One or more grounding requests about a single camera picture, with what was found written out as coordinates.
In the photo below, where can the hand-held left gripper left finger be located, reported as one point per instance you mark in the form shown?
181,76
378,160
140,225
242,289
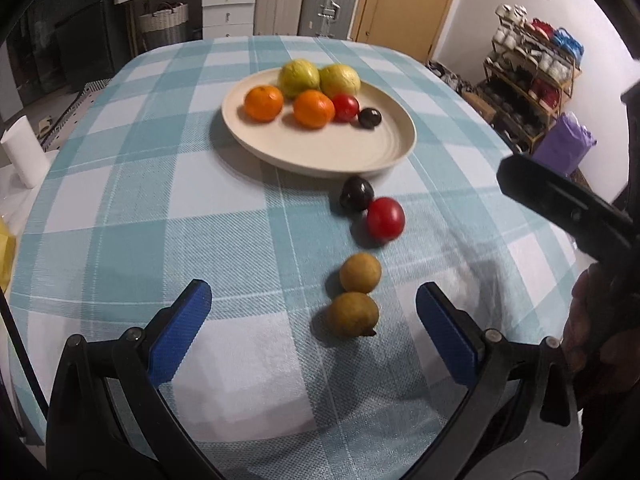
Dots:
185,330

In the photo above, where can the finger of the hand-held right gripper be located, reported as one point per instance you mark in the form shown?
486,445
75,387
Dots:
550,190

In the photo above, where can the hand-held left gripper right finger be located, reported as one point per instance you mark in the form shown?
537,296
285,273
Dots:
447,332

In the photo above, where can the brown longan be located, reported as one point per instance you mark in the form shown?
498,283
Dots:
351,315
360,272

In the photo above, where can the red tomato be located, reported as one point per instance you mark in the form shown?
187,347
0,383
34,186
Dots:
346,107
385,218

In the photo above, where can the dark purple plum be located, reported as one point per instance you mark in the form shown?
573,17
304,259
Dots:
370,117
356,193

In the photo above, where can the cream round plate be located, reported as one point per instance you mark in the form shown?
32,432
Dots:
320,147

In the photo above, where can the yellow-green guava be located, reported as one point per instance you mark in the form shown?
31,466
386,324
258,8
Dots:
298,77
340,80

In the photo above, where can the orange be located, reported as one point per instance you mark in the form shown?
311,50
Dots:
263,102
313,108

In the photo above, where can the person's right hand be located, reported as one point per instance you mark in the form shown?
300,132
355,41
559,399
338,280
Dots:
580,330

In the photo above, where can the purple plastic bag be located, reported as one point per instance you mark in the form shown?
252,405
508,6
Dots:
565,145

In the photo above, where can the cardboard box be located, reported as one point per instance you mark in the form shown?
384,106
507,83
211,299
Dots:
479,105

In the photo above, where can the shoe rack with shoes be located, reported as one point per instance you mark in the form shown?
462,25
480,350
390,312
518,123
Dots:
535,70

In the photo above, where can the teal checked tablecloth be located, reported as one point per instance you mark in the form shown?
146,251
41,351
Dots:
150,210

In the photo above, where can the pile of shoes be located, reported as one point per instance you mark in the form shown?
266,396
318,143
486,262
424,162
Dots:
447,76

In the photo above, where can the yellow plastic bag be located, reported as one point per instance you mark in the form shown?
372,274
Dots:
6,255

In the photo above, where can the wooden door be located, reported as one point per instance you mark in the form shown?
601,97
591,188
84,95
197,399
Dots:
400,5

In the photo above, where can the white paper towel roll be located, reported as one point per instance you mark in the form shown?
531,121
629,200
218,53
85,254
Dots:
21,152

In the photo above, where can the striped rug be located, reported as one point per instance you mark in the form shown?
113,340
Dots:
75,110

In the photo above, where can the silver suitcase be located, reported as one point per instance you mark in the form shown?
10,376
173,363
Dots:
327,2

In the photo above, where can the dark grey fridge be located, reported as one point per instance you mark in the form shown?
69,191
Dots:
95,45

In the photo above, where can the woven basket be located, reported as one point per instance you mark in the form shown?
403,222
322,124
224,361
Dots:
164,25

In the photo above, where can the dark wardrobe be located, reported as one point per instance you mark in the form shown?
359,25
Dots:
25,60

